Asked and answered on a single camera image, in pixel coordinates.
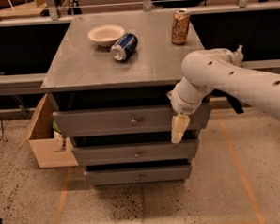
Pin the grey drawer cabinet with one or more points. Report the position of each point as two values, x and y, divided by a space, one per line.
124 95

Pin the grey drawer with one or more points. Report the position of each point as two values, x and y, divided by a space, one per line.
135 152
138 175
115 121

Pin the blue soda can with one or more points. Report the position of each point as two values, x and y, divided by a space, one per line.
124 47

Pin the cardboard box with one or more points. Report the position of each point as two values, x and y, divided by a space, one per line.
49 151

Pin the grey middle drawer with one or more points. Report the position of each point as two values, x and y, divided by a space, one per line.
135 152

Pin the gold drink can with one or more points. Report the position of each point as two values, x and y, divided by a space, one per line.
180 26

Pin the green item in box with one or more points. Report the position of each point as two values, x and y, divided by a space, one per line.
55 127

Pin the grey top drawer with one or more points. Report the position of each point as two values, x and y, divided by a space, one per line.
115 121

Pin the white bowl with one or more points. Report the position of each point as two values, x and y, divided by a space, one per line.
106 35

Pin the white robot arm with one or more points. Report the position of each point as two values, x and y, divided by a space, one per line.
208 70

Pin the clear sanitizer bottle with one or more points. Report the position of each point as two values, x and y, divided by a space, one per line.
238 56

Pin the grey metal railing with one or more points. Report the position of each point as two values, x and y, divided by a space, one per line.
69 70

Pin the grey bottom drawer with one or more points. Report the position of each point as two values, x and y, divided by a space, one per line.
138 175

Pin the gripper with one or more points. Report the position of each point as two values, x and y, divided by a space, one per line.
181 104

